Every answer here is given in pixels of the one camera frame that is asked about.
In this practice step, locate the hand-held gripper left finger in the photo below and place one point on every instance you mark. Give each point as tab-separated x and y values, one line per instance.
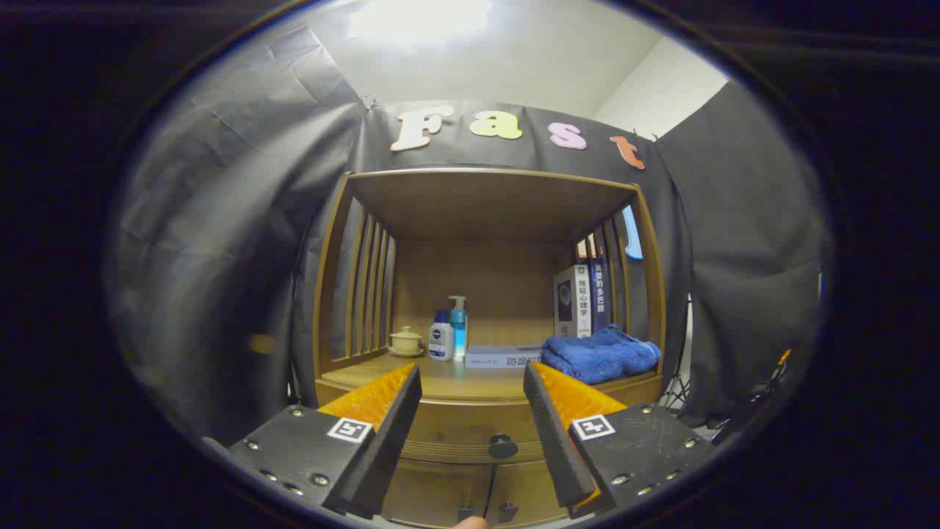
389	433

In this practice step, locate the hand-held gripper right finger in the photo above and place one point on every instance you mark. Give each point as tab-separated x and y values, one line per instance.
554	433

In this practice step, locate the black drawer knob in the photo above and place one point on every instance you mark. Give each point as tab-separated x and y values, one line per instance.
503	446

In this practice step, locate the wooden drawer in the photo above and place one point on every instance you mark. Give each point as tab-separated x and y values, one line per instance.
470	422

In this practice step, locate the wooden cabinet door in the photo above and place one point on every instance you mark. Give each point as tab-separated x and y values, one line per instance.
525	485
433	488

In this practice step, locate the wooden countertop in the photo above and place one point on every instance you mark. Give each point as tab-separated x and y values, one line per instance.
455	380

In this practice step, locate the wooden cabinet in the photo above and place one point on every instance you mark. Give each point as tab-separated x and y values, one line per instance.
485	206

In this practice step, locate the folded blue towel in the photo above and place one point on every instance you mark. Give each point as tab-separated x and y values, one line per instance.
598	356

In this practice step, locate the small black door knob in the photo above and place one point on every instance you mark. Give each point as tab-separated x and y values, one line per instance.
465	511
507	512

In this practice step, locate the beige lidded teacup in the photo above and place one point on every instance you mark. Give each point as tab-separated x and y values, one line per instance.
406	342

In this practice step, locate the flat white book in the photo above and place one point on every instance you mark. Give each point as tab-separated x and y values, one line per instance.
499	358

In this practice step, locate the white bottle with blue cap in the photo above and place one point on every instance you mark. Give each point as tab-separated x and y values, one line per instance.
440	344

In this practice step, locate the blue pump bottle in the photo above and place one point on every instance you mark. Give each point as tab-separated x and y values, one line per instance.
459	330

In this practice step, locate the upright grey white book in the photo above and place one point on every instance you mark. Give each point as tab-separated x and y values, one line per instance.
571	305

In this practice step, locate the light stand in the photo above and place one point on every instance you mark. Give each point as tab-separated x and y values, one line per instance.
678	382

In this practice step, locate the upright dark blue book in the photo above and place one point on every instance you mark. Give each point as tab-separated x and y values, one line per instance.
599	294

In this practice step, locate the black equipment with orange part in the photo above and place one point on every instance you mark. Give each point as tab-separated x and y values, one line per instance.
771	382

